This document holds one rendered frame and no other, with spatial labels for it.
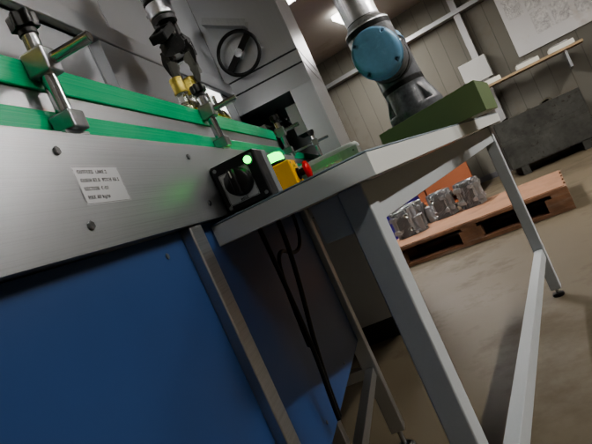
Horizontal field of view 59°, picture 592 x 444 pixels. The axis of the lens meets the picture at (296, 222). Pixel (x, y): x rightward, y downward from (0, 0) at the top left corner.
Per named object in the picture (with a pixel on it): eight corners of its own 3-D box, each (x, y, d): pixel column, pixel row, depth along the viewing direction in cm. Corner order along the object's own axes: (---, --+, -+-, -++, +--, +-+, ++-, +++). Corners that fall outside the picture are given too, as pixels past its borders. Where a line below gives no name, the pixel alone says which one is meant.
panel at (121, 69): (247, 166, 220) (213, 93, 219) (253, 164, 219) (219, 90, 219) (144, 167, 132) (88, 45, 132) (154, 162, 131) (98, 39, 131)
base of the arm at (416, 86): (451, 99, 142) (433, 68, 142) (437, 101, 129) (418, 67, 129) (403, 127, 150) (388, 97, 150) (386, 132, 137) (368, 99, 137)
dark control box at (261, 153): (245, 212, 90) (225, 168, 90) (285, 194, 89) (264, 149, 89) (229, 217, 82) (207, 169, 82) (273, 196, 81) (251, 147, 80)
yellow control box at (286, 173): (280, 202, 117) (267, 172, 117) (310, 188, 116) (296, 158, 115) (273, 204, 110) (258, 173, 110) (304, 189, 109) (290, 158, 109)
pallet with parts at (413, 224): (573, 186, 412) (554, 141, 412) (576, 210, 329) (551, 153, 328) (416, 244, 481) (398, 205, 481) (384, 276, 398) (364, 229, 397)
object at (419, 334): (565, 292, 203) (490, 125, 202) (574, 653, 72) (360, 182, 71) (541, 298, 208) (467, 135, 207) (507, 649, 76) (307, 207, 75)
